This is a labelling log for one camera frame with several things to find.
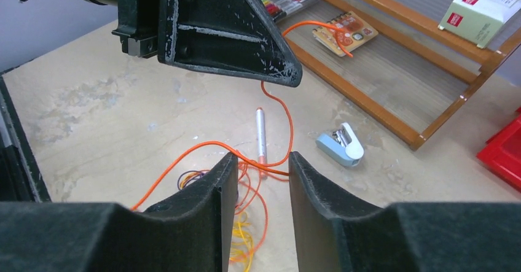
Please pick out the wooden shelf rack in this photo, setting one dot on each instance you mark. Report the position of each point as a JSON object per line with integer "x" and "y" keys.
{"x": 412, "y": 77}

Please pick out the white red box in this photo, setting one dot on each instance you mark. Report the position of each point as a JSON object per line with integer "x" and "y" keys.
{"x": 479, "y": 21}

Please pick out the orange small notebook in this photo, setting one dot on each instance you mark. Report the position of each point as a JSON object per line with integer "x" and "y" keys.
{"x": 354, "y": 33}

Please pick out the red plastic bin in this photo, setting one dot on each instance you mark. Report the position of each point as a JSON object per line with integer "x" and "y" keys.
{"x": 501, "y": 154}

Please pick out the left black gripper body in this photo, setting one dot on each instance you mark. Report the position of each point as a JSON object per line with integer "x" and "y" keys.
{"x": 138, "y": 27}

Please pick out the white pen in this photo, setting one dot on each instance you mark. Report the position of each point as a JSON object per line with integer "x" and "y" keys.
{"x": 261, "y": 136}

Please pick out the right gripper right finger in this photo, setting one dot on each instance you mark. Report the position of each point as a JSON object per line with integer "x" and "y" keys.
{"x": 337, "y": 231}

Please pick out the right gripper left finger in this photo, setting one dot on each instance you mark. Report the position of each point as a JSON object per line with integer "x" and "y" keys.
{"x": 188, "y": 231}

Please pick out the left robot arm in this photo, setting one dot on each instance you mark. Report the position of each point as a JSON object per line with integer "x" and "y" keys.
{"x": 228, "y": 37}

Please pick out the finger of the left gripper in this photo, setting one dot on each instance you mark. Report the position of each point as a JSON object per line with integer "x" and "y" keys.
{"x": 228, "y": 37}

